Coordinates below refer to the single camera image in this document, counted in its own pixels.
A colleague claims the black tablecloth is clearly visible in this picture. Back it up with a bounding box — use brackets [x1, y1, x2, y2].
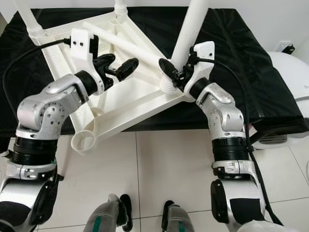
[0, 6, 309, 138]

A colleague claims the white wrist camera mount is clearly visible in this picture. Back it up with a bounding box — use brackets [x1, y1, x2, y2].
[183, 41, 216, 93]
[70, 28, 105, 96]

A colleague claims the grey robot right leg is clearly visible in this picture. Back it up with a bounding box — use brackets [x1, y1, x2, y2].
[162, 201, 197, 232]

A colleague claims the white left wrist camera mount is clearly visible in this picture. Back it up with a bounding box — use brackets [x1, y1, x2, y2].
[70, 28, 105, 96]

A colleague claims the grey robot leg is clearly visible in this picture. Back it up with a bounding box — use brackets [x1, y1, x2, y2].
[84, 193, 132, 232]
[162, 201, 197, 232]

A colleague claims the white plastic table leg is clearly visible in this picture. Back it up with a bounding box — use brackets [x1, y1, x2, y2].
[160, 0, 209, 94]
[12, 0, 44, 38]
[82, 22, 163, 69]
[113, 0, 128, 16]

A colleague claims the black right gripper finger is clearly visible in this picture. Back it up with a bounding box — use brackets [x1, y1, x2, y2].
[158, 58, 183, 81]

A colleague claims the white plastic table top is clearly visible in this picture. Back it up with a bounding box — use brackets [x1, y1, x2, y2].
[39, 12, 194, 155]

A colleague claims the grey robot left leg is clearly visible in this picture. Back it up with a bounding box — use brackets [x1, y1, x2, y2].
[84, 193, 132, 232]

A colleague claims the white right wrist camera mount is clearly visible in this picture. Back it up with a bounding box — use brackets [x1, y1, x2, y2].
[183, 41, 216, 93]

